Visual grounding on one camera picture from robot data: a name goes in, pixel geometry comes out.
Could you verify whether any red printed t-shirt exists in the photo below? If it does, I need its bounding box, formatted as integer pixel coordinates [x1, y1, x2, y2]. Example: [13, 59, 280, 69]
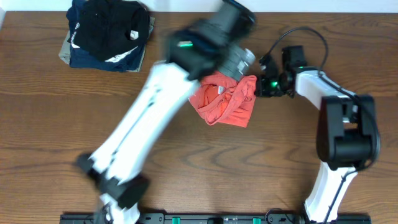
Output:
[189, 72, 257, 128]

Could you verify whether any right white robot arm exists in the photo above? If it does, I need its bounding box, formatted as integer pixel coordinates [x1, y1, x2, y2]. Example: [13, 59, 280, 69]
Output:
[256, 54, 381, 223]

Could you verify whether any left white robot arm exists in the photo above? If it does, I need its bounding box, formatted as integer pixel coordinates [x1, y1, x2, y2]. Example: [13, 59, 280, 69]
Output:
[76, 18, 255, 223]

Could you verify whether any navy folded shirt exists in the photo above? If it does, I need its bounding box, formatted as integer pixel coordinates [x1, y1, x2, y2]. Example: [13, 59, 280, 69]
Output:
[66, 0, 151, 72]

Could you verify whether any black folded shirt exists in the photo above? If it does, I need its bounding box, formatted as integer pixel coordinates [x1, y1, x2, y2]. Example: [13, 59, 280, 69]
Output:
[71, 0, 150, 61]

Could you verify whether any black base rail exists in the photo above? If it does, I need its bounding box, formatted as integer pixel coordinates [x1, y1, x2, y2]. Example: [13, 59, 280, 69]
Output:
[59, 213, 372, 224]

